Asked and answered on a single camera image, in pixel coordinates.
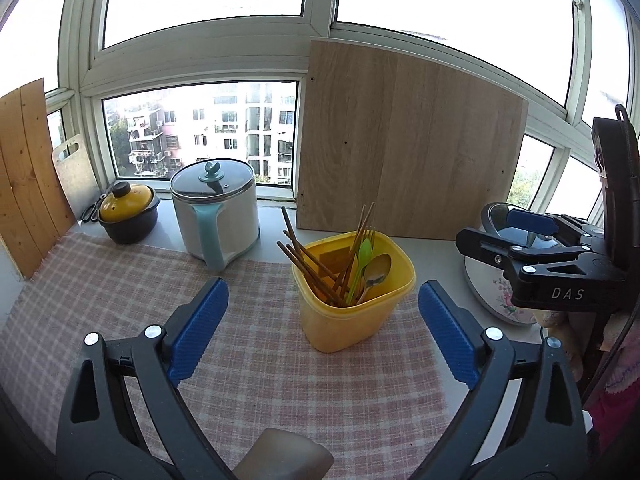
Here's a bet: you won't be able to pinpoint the yellow plastic container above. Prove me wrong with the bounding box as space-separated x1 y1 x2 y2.
291 231 417 354

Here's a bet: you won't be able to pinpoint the white and teal electric pot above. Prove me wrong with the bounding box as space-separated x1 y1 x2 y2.
170 158 261 272

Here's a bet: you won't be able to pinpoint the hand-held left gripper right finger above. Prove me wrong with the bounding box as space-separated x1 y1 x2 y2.
415 280 588 480

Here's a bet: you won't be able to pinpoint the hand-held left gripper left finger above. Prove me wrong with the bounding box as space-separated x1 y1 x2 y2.
55 276 238 480

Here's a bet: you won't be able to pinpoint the black scissors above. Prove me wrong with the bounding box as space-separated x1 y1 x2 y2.
80 192 108 223

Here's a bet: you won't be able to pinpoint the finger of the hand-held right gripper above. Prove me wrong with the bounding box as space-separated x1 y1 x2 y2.
455 227 606 286
505 208 608 248

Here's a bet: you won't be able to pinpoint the wooden chopstick with red end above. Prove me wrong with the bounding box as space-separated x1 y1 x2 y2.
282 230 343 283
340 202 376 296
332 206 371 293
276 241 348 307
280 206 331 286

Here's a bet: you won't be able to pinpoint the white cutting board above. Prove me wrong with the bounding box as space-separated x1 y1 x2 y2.
51 134 101 221

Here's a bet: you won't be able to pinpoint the green plastic spoon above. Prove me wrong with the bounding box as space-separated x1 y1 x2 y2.
345 237 374 306

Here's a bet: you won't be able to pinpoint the metal spoon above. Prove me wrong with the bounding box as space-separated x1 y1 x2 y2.
352 253 393 306

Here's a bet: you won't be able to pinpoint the person's right hand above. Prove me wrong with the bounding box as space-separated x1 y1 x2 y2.
532 307 592 391

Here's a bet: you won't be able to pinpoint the pink plaid cloth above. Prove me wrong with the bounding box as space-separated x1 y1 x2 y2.
0 231 448 480

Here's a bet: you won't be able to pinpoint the large light wooden board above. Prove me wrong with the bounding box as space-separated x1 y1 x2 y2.
295 39 530 241

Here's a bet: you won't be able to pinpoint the tan rounded object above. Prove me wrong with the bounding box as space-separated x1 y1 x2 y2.
232 427 335 480

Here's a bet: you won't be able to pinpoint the person's right forearm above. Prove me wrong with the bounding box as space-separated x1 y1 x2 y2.
585 310 640 480

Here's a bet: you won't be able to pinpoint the floral white rice cooker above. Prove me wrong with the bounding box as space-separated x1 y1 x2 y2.
462 201 608 328

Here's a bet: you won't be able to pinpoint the pine plank board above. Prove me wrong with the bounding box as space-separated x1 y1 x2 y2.
0 78 77 280

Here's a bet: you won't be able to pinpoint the black pot with yellow lid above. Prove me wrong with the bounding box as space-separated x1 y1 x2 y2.
97 181 161 245

